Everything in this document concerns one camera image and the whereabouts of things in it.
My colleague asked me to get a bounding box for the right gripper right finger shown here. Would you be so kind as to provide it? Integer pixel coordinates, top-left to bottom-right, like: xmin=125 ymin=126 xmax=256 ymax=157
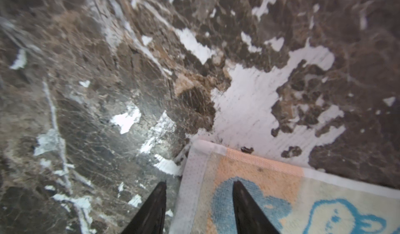
xmin=232 ymin=181 xmax=279 ymax=234

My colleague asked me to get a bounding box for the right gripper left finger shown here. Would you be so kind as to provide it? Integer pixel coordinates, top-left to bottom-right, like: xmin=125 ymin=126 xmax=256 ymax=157
xmin=121 ymin=182 xmax=167 ymax=234

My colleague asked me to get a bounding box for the teal patterned towel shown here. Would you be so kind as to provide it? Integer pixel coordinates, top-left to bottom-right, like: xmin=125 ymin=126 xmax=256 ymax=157
xmin=170 ymin=140 xmax=400 ymax=234

